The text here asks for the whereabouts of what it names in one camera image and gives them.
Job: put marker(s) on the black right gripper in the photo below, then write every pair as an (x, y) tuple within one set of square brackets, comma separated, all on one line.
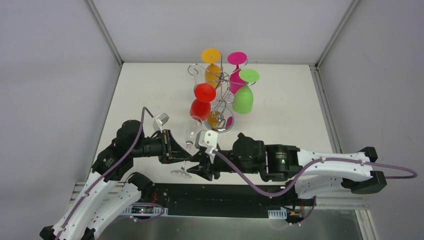
[(208, 162)]

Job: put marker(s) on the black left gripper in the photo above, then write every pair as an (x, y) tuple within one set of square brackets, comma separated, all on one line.
[(166, 145)]

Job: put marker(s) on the green wine glass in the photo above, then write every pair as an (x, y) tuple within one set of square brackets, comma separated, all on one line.
[(244, 98)]

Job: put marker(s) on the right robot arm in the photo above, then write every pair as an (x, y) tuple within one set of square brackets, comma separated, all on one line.
[(306, 173)]

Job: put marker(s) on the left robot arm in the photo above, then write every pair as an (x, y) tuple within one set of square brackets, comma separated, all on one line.
[(88, 218)]

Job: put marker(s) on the chrome wine glass rack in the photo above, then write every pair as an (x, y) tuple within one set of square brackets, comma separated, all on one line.
[(221, 118)]

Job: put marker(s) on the red wine glass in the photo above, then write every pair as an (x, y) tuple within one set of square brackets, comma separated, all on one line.
[(201, 106)]

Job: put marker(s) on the orange wine glass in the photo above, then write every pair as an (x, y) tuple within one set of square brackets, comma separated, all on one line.
[(212, 73)]

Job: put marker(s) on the magenta wine glass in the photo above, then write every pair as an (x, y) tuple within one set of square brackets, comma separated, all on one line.
[(235, 82)]

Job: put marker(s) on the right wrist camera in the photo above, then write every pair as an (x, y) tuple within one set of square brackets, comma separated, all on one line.
[(207, 139)]

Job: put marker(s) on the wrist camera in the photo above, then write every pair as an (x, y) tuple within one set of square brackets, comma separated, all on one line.
[(159, 121), (207, 139)]

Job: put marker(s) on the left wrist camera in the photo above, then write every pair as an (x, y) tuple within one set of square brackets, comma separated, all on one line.
[(159, 121)]

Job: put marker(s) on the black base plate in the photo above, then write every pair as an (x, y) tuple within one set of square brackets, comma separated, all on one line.
[(227, 201)]

